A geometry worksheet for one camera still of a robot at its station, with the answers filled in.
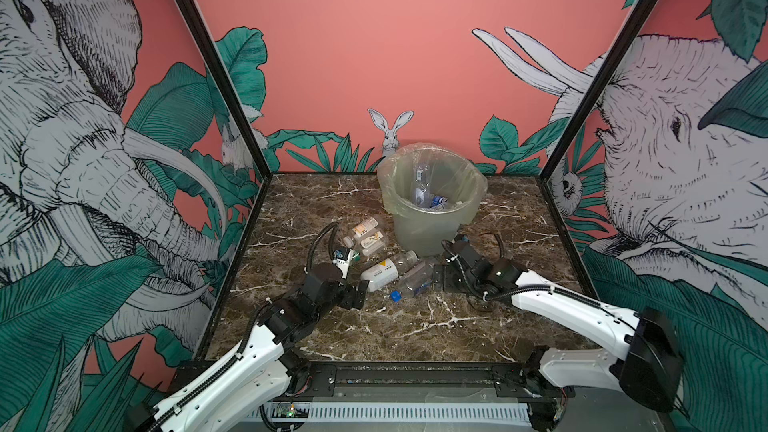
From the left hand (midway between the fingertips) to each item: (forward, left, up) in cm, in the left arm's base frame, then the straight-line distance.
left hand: (353, 273), depth 78 cm
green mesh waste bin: (+13, -21, -5) cm, 25 cm away
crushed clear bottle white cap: (+27, -22, -1) cm, 34 cm away
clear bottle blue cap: (+3, -18, -15) cm, 24 cm away
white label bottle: (+4, -9, -9) cm, 13 cm away
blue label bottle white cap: (+25, -27, -1) cm, 36 cm away
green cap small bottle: (+16, +3, -11) cm, 19 cm away
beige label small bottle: (+14, -5, -9) cm, 17 cm away
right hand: (0, -24, -3) cm, 24 cm away
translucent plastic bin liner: (+32, -25, -1) cm, 41 cm away
